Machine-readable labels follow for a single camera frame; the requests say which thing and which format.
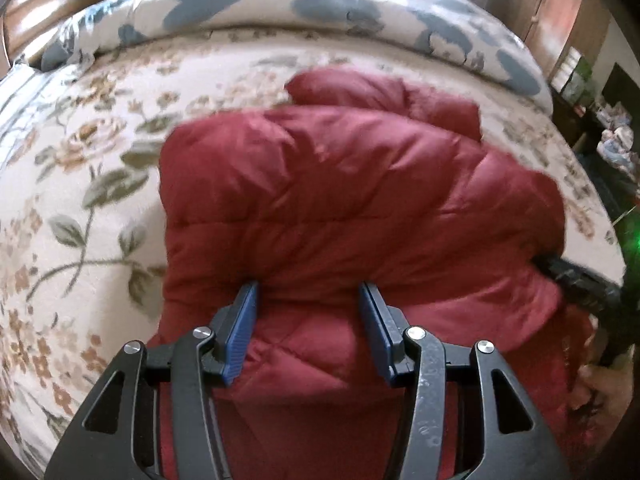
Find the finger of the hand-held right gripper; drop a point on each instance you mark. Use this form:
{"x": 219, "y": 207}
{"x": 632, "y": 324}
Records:
{"x": 580, "y": 280}

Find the brown wooden headboard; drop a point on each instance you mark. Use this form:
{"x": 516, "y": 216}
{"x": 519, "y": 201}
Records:
{"x": 45, "y": 5}

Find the person's right hand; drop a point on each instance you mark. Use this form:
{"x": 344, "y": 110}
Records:
{"x": 600, "y": 385}

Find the cluttered dark side table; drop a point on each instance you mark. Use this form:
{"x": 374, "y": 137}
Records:
{"x": 600, "y": 130}

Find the wooden wardrobe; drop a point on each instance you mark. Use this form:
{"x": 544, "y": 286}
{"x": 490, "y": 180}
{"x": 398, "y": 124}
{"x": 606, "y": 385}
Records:
{"x": 545, "y": 15}

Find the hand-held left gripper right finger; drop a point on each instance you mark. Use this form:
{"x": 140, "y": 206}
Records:
{"x": 376, "y": 325}

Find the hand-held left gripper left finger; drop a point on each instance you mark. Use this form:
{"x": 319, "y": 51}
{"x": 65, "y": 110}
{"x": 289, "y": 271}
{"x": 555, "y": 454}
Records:
{"x": 242, "y": 324}

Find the red quilted jacket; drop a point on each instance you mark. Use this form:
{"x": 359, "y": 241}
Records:
{"x": 350, "y": 200}

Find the blue floral quilt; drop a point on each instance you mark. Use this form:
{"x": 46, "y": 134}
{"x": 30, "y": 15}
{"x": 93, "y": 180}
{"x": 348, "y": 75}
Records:
{"x": 310, "y": 5}

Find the floral bed sheet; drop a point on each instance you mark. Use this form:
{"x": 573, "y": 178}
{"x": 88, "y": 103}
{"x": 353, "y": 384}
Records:
{"x": 85, "y": 170}

